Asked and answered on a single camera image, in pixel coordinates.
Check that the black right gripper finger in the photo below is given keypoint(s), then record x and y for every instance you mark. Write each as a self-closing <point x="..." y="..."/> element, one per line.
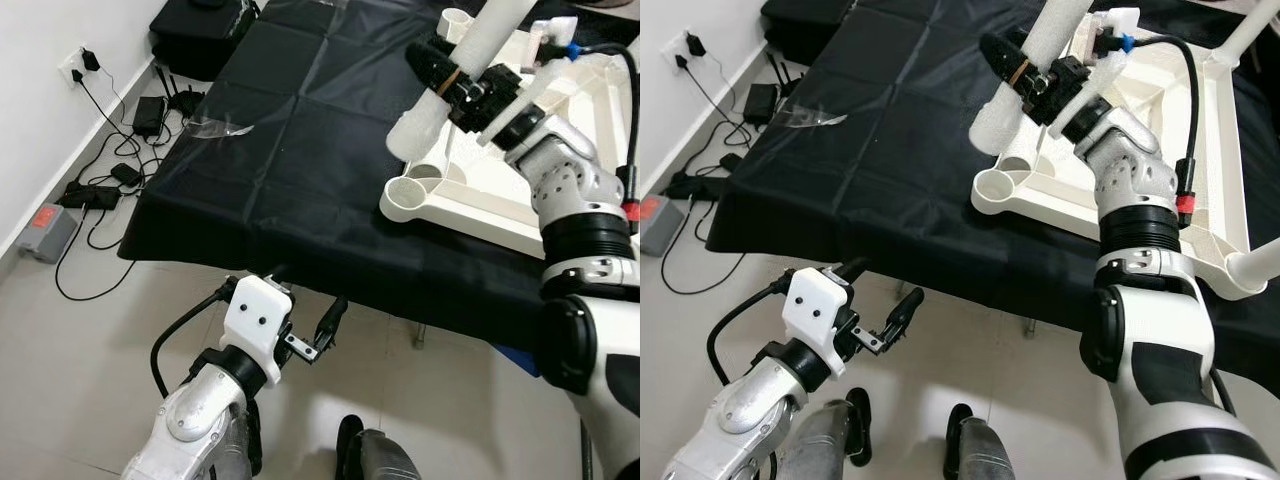
<point x="428" y="65"/>
<point x="1000" y="55"/>

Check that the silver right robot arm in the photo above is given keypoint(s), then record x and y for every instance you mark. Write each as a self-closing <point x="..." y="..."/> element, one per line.
<point x="580" y="200"/>
<point x="1140" y="200"/>

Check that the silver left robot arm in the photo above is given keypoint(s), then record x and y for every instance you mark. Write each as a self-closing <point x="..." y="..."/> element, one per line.
<point x="740" y="420"/>
<point x="195" y="420"/>

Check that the yellow rubber band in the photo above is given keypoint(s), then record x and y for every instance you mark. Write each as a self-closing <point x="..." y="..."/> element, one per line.
<point x="449" y="82"/>
<point x="1020" y="72"/>

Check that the grey metal table leg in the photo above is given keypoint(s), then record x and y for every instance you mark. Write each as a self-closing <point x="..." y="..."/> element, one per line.
<point x="1027" y="325"/>
<point x="420" y="334"/>

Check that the white plastic table top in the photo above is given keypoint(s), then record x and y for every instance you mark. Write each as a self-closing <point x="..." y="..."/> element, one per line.
<point x="1060" y="200"/>
<point x="470" y="210"/>

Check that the robot left leg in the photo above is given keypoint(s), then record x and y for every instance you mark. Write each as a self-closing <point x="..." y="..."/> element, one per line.
<point x="825" y="440"/>
<point x="240" y="445"/>

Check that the robot leg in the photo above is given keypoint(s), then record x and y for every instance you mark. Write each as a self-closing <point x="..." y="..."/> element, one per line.
<point x="985" y="450"/>
<point x="380" y="455"/>
<point x="825" y="440"/>
<point x="240" y="445"/>

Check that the black table cloth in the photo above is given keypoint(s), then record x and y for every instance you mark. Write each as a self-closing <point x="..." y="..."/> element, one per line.
<point x="880" y="150"/>
<point x="300" y="150"/>

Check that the robot right leg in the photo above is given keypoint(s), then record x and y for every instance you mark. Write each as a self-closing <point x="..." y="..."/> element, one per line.
<point x="380" y="455"/>
<point x="985" y="450"/>

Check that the clear tape strip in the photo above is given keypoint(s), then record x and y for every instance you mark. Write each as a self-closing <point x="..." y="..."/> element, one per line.
<point x="220" y="126"/>
<point x="820" y="116"/>

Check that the small black power adapter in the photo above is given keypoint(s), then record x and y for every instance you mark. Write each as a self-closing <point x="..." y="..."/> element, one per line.
<point x="731" y="162"/>
<point x="125" y="174"/>

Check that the black power strip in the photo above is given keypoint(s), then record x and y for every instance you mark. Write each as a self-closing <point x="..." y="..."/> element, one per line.
<point x="697" y="185"/>
<point x="90" y="195"/>

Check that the blue plastic crate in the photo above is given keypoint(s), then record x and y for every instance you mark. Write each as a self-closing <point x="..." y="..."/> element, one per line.
<point x="518" y="360"/>

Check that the grey box red label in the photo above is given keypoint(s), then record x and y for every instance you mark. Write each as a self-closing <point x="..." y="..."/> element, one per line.
<point x="45" y="233"/>
<point x="662" y="225"/>

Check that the black carry bag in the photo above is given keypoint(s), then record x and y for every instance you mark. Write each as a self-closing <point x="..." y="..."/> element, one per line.
<point x="205" y="35"/>
<point x="805" y="30"/>

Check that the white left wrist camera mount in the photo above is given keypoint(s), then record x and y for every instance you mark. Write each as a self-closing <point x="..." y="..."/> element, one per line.
<point x="257" y="320"/>
<point x="817" y="310"/>

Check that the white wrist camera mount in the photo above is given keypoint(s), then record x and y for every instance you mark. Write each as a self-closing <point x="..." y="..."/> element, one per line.
<point x="257" y="320"/>
<point x="1115" y="30"/>
<point x="550" y="40"/>
<point x="817" y="310"/>

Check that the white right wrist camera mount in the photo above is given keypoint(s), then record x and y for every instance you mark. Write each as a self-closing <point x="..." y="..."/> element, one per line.
<point x="1115" y="30"/>
<point x="550" y="40"/>

